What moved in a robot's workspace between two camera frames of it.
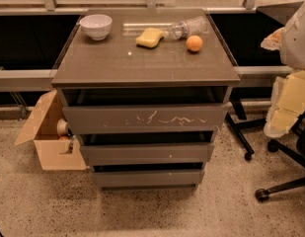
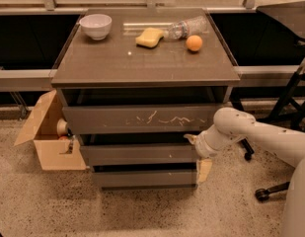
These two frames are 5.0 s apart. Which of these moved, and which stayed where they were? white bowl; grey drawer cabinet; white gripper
Moved: white gripper
Stayed: white bowl; grey drawer cabinet
